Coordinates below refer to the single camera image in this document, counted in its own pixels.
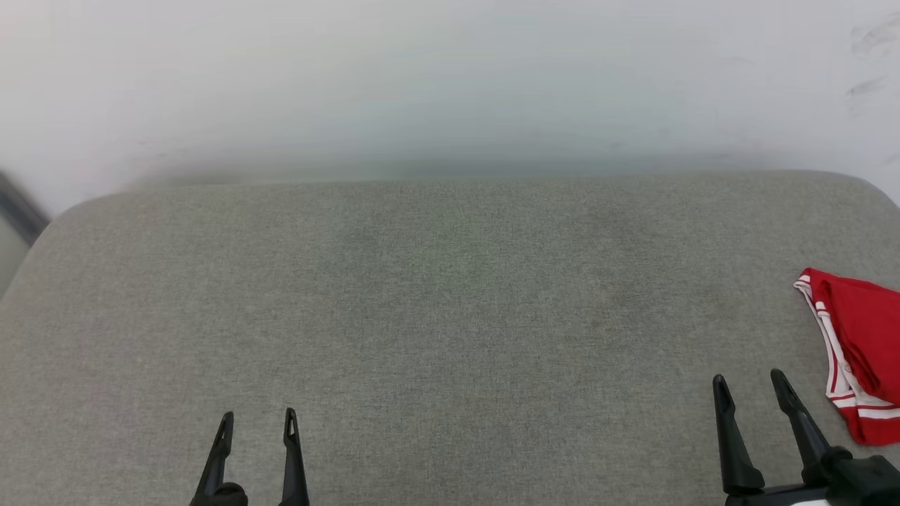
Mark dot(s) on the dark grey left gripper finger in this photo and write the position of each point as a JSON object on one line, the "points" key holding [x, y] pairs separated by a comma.
{"points": [[294, 471], [214, 464]]}

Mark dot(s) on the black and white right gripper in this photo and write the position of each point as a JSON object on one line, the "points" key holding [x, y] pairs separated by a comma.
{"points": [[858, 481]]}

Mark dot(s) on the red garment with white trim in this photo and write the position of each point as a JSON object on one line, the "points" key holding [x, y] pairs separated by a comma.
{"points": [[865, 323]]}

